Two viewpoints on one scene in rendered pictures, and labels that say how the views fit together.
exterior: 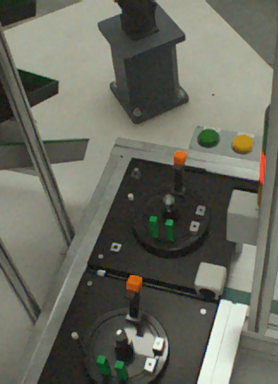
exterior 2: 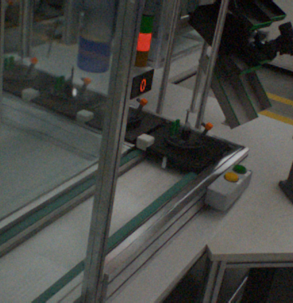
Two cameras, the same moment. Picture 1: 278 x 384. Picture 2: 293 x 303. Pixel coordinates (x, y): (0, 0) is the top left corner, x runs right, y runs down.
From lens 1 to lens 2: 1.86 m
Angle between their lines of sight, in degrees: 69
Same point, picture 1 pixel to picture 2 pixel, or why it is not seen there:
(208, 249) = (163, 147)
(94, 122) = (283, 173)
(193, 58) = not seen: outside the picture
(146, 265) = (162, 132)
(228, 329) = not seen: hidden behind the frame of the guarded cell
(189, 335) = not seen: hidden behind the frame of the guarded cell
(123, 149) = (239, 147)
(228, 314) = (126, 145)
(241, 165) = (215, 173)
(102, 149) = (259, 170)
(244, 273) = (149, 167)
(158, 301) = (141, 130)
